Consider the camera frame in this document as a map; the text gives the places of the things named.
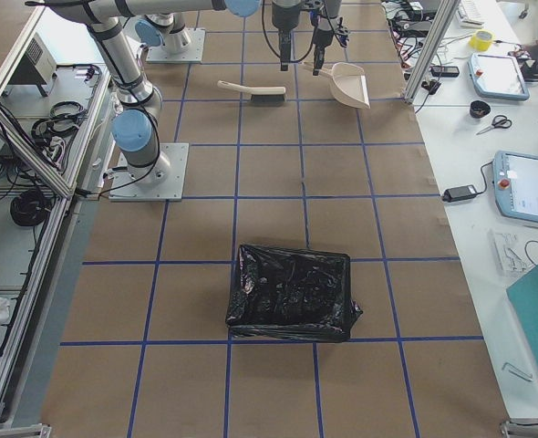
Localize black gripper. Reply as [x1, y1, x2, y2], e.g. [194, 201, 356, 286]
[272, 0, 302, 71]
[312, 17, 334, 76]

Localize beige dustpan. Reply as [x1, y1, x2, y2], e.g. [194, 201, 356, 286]
[318, 62, 370, 109]

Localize white hand brush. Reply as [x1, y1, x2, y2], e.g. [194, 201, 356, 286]
[217, 80, 286, 104]

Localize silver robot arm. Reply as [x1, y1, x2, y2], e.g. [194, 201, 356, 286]
[310, 0, 348, 76]
[25, 1, 262, 183]

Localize black lined trash bin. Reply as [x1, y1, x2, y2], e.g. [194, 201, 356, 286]
[225, 244, 362, 343]

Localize yellow tape roll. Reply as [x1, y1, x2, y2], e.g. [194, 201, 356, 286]
[469, 29, 494, 52]

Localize small black bowl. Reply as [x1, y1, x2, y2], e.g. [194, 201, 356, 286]
[469, 100, 491, 119]

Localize upper blue teach pendant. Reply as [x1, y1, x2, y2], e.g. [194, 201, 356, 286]
[468, 53, 530, 101]

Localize blue teach pendant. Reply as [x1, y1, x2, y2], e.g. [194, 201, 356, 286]
[491, 151, 538, 224]
[468, 53, 530, 101]

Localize black power adapter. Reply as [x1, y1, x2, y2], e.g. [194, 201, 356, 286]
[441, 184, 479, 203]

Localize grey control box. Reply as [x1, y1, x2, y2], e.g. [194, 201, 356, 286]
[8, 33, 57, 97]

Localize lower blue teach pendant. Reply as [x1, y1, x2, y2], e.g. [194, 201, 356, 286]
[491, 151, 538, 224]

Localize clear plastic tray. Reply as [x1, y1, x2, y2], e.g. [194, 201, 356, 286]
[488, 229, 534, 277]

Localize metal hex key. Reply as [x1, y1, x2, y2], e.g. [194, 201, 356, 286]
[502, 361, 533, 382]

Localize aluminium frame post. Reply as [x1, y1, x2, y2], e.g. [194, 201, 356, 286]
[403, 0, 459, 104]

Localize black handled scissors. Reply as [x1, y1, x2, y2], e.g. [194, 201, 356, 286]
[477, 114, 512, 135]

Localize left aluminium frame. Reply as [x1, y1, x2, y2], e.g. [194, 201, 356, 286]
[0, 1, 110, 425]

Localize black cable coil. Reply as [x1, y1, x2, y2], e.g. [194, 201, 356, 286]
[9, 189, 51, 228]

